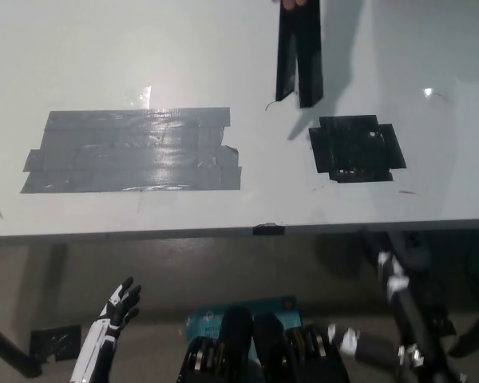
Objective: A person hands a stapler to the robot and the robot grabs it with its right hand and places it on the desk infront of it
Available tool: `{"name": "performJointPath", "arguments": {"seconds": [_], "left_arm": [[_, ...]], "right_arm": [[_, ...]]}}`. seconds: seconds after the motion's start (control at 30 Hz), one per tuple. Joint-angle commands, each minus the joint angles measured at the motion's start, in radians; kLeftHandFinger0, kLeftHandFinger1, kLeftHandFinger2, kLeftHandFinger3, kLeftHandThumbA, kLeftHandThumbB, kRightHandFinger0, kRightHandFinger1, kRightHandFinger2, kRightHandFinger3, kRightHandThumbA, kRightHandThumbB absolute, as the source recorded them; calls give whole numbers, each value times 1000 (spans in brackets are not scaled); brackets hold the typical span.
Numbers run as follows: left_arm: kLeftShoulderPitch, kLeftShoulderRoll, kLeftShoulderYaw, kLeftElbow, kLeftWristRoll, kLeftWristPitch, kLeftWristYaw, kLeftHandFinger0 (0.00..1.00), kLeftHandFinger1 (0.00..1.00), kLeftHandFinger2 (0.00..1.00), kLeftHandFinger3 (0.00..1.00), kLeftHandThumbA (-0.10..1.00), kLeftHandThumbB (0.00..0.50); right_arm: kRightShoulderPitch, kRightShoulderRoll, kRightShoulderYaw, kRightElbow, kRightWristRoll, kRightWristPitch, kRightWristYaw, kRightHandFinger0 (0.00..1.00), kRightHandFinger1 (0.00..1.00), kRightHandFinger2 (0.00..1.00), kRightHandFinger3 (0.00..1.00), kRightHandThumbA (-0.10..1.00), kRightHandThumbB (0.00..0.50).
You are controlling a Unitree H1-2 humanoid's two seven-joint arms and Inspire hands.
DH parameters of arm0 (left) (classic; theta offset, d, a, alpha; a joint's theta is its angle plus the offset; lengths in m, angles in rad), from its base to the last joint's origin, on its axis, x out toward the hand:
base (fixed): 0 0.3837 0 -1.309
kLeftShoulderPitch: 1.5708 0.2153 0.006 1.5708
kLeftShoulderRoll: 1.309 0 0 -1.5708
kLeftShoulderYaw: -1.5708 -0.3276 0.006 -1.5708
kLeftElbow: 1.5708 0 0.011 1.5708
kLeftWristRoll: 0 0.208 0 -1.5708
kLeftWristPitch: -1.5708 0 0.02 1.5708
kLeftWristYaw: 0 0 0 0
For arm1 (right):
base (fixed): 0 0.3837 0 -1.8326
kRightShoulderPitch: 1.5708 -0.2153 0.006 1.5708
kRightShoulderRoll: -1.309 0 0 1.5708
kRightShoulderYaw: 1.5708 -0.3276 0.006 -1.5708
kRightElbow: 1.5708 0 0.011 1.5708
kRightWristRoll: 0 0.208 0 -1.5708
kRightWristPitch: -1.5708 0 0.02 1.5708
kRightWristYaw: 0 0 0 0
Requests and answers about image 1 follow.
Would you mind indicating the person's hand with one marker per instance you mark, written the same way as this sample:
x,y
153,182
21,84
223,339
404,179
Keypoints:
x,y
293,3

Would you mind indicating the black tape patch square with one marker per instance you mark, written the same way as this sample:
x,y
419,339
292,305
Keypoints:
x,y
357,149

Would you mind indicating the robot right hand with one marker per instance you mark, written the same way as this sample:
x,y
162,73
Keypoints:
x,y
395,279

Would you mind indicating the crumpled black floor tape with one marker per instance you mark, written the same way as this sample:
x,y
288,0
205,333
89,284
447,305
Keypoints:
x,y
56,343
443,321

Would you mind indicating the small black tape strip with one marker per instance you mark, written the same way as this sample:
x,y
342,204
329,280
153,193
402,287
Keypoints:
x,y
268,230

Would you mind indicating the black stapler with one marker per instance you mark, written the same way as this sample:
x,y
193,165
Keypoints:
x,y
310,60

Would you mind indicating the grey duct tape patch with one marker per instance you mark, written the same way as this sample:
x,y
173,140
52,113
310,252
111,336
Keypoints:
x,y
135,151

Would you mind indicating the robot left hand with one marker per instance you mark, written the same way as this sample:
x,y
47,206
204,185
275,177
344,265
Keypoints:
x,y
119,305

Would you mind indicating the black table leg bar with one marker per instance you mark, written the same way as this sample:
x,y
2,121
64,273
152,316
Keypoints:
x,y
8,349
473,335

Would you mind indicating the clear tape piece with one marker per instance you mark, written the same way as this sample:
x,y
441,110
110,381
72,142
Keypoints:
x,y
140,96

